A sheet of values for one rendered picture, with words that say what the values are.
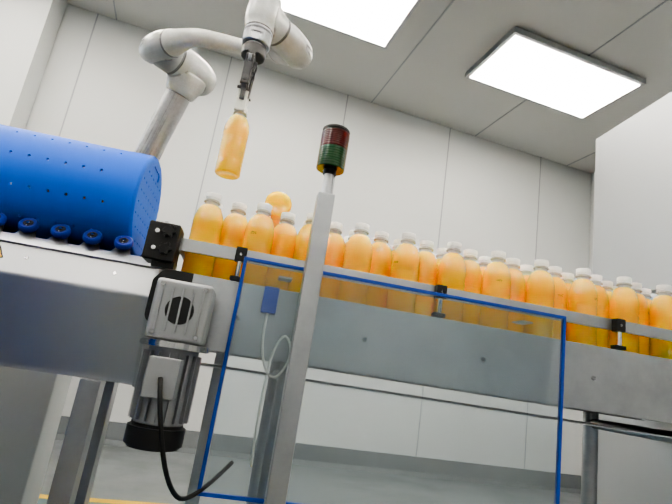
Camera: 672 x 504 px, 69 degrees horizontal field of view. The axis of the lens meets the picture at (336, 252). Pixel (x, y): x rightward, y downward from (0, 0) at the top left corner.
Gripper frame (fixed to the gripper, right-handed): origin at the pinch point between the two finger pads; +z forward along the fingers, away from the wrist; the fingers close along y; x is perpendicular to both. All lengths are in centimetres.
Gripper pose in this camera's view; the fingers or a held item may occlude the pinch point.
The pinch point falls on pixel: (241, 104)
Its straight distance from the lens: 158.4
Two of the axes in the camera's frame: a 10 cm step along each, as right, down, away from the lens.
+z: -1.6, 9.5, -2.5
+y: 1.6, -2.2, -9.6
